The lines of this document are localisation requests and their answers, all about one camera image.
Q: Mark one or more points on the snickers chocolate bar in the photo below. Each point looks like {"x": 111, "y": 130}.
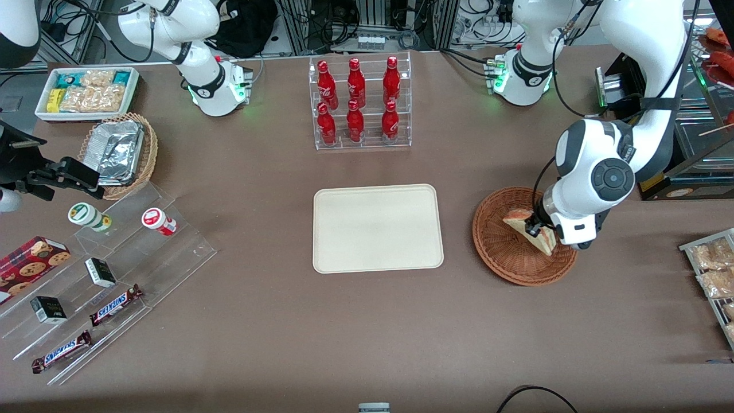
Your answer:
{"x": 62, "y": 351}
{"x": 114, "y": 305}

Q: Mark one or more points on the red cookie box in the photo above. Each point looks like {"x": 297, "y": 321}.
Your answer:
{"x": 28, "y": 267}

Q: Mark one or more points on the white snack tray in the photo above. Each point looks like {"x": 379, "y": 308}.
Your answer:
{"x": 41, "y": 112}

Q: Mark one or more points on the red cola bottle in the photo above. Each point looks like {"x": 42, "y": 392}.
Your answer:
{"x": 356, "y": 86}
{"x": 390, "y": 126}
{"x": 327, "y": 129}
{"x": 355, "y": 126}
{"x": 391, "y": 83}
{"x": 327, "y": 89}

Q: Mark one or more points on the round brown wicker basket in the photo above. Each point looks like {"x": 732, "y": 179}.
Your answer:
{"x": 504, "y": 258}

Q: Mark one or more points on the white power strip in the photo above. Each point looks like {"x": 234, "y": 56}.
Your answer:
{"x": 487, "y": 26}

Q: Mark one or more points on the small black box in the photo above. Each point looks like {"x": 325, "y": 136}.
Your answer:
{"x": 100, "y": 272}
{"x": 49, "y": 310}

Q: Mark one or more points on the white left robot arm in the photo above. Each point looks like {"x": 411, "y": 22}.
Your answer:
{"x": 590, "y": 172}

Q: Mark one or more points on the clear cracker snack bag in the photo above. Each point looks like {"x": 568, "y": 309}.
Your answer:
{"x": 717, "y": 284}
{"x": 711, "y": 255}

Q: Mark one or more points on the cream plastic tray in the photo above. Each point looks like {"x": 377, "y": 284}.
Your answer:
{"x": 378, "y": 229}

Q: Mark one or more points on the clear acrylic stepped display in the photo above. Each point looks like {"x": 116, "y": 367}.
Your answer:
{"x": 172, "y": 258}

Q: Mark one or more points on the triangle sandwich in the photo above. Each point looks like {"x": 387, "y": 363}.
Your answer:
{"x": 542, "y": 242}

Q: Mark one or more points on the red cap white bottle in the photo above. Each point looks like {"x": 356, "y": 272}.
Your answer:
{"x": 157, "y": 221}

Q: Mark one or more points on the yellow snack pack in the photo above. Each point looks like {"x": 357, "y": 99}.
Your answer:
{"x": 54, "y": 100}

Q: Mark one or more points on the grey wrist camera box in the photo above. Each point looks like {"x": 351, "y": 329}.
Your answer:
{"x": 576, "y": 230}

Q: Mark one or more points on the teal snack pack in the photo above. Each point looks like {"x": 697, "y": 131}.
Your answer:
{"x": 67, "y": 80}
{"x": 121, "y": 77}

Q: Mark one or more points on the grey snack tray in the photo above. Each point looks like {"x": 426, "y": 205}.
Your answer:
{"x": 688, "y": 248}

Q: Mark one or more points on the clear rice cracker bag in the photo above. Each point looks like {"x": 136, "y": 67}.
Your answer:
{"x": 92, "y": 98}
{"x": 97, "y": 77}

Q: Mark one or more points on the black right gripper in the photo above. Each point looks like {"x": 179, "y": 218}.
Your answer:
{"x": 17, "y": 163}

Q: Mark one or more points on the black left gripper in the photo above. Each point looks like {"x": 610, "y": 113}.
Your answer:
{"x": 539, "y": 221}

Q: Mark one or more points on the clear acrylic bottle rack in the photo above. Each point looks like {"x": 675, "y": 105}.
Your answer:
{"x": 370, "y": 146}

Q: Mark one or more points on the black food warmer cabinet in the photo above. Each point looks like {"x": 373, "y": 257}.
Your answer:
{"x": 628, "y": 86}

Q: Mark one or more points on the green cap white bottle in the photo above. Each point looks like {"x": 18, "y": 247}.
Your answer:
{"x": 86, "y": 215}

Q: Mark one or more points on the aluminium foil container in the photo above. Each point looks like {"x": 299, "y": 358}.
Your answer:
{"x": 120, "y": 152}

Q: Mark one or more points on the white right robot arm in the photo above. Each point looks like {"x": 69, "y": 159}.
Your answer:
{"x": 212, "y": 86}

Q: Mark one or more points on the oval light wicker basket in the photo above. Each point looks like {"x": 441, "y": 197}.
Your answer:
{"x": 148, "y": 160}

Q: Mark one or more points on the black bag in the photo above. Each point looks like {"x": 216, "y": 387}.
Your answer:
{"x": 246, "y": 28}

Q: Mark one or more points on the small grey box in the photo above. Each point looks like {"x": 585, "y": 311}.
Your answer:
{"x": 374, "y": 408}

